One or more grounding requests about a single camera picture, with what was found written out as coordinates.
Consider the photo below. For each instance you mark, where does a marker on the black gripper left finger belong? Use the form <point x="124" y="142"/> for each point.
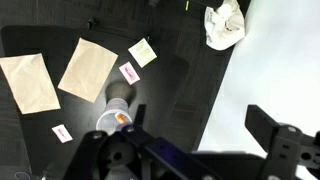
<point x="96" y="156"/>

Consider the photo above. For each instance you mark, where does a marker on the black table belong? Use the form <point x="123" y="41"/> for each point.
<point x="83" y="115"/>

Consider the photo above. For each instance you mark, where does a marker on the clear plastic cup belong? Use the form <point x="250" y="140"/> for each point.
<point x="111" y="113"/>

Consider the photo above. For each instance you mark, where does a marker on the pink sweetener packet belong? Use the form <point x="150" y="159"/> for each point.
<point x="62" y="133"/>
<point x="129" y="73"/>

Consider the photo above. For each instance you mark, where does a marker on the orange marker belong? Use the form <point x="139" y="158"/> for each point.
<point x="120" y="118"/>

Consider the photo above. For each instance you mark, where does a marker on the yellow-green packet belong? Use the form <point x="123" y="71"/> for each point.
<point x="142" y="52"/>

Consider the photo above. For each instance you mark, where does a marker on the crumpled yellow-white wrapper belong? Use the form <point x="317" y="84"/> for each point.
<point x="225" y="26"/>

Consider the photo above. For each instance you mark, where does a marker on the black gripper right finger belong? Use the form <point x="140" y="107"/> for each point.
<point x="283" y="150"/>

